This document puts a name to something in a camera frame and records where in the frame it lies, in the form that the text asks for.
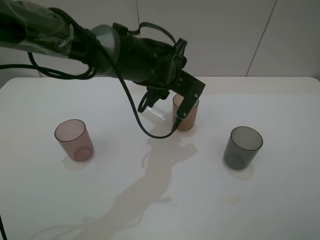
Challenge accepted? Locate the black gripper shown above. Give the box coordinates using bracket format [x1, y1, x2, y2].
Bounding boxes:
[134, 38, 188, 113]

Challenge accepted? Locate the clear plastic water bottle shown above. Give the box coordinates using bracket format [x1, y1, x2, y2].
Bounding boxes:
[147, 93, 163, 108]

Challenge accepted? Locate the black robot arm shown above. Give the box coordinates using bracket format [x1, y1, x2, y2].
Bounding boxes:
[0, 0, 194, 112]

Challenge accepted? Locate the amber translucent cup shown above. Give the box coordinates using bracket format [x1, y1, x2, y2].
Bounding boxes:
[172, 94, 200, 132]

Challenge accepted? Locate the pink translucent cup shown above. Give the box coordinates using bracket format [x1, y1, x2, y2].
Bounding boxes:
[54, 119, 94, 163]

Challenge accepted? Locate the grey translucent cup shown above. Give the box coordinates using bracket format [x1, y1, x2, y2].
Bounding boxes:
[223, 126, 264, 171]

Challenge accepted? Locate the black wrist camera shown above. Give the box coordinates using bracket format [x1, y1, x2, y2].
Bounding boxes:
[171, 70, 206, 120]

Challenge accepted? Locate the black camera cable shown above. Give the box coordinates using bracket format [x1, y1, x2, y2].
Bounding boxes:
[0, 7, 182, 139]

